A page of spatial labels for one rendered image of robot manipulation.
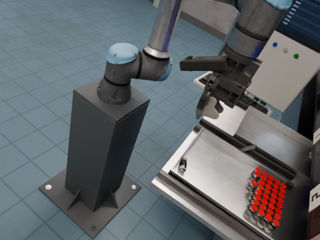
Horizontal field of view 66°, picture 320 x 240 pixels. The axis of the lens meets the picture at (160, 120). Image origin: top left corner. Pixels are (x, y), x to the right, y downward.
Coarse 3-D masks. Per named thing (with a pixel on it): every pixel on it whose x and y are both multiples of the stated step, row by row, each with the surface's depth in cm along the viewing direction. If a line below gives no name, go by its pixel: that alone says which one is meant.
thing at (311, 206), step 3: (318, 186) 71; (312, 189) 73; (315, 189) 71; (318, 189) 70; (312, 192) 72; (315, 192) 70; (318, 192) 69; (312, 195) 71; (315, 195) 69; (318, 195) 68; (315, 198) 68; (318, 198) 67; (312, 201) 69; (315, 201) 67; (318, 201) 66; (312, 204) 68; (315, 204) 66; (318, 204) 65; (309, 207) 68; (312, 207) 67; (315, 207) 66; (309, 210) 67
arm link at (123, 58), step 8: (112, 48) 97; (120, 48) 98; (128, 48) 99; (136, 48) 100; (112, 56) 95; (120, 56) 94; (128, 56) 95; (136, 56) 97; (112, 64) 97; (120, 64) 96; (128, 64) 97; (136, 64) 99; (104, 72) 104; (112, 72) 99; (120, 72) 98; (128, 72) 99; (136, 72) 100; (112, 80) 101; (120, 80) 101; (128, 80) 103
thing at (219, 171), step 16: (192, 144) 89; (208, 144) 92; (224, 144) 91; (192, 160) 84; (208, 160) 86; (224, 160) 88; (240, 160) 91; (176, 176) 74; (192, 176) 79; (208, 176) 80; (224, 176) 83; (240, 176) 85; (272, 176) 87; (208, 192) 76; (224, 192) 78; (240, 192) 80; (224, 208) 70; (240, 208) 75; (256, 224) 72
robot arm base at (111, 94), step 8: (104, 80) 104; (104, 88) 104; (112, 88) 103; (120, 88) 104; (128, 88) 107; (104, 96) 105; (112, 96) 105; (120, 96) 106; (128, 96) 109; (120, 104) 108
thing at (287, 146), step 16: (256, 112) 115; (240, 128) 106; (256, 128) 109; (272, 128) 113; (288, 128) 111; (272, 144) 104; (288, 144) 107; (304, 144) 111; (288, 160) 99; (304, 160) 102; (304, 176) 90
